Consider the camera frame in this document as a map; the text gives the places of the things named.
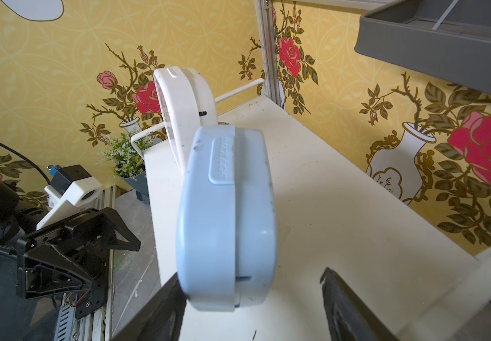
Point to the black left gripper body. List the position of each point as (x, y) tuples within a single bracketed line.
[(71, 255)]

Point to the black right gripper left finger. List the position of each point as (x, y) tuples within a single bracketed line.
[(161, 318)]

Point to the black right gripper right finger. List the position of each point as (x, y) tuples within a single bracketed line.
[(347, 316)]

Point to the blue square alarm clock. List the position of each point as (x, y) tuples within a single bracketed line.
[(226, 238)]

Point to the white square alarm clock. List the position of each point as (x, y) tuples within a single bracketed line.
[(186, 104)]

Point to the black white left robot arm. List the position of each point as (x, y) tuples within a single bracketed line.
[(17, 219)]

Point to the white two-tier shelf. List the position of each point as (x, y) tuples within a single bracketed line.
[(329, 214)]

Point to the potted green plant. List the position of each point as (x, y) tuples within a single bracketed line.
[(128, 164)]

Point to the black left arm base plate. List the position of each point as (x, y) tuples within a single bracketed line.
[(96, 298)]

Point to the aluminium slotted base rail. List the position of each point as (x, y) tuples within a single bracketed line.
[(79, 320)]

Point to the grey wall-mounted tray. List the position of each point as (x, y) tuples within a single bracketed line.
[(450, 40)]

